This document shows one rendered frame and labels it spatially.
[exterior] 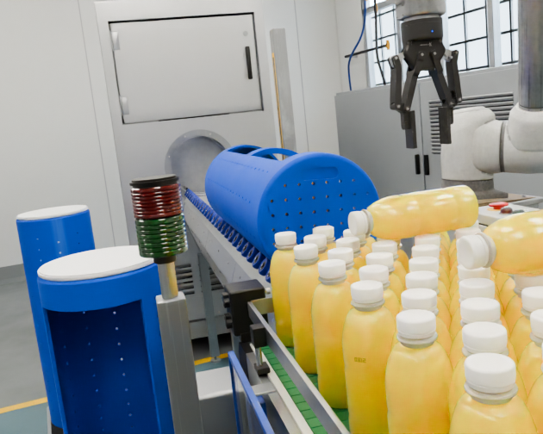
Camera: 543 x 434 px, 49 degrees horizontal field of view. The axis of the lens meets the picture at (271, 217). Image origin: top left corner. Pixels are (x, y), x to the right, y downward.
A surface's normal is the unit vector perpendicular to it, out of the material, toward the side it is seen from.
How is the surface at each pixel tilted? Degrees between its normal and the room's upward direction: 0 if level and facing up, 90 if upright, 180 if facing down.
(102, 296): 90
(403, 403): 90
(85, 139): 90
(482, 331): 0
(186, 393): 90
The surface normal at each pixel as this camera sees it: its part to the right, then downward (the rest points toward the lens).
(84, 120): 0.37, 0.11
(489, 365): -0.11, -0.98
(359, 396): -0.58, 0.19
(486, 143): -0.40, 0.07
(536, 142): -0.40, 0.51
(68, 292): -0.23, 0.18
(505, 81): -0.93, 0.15
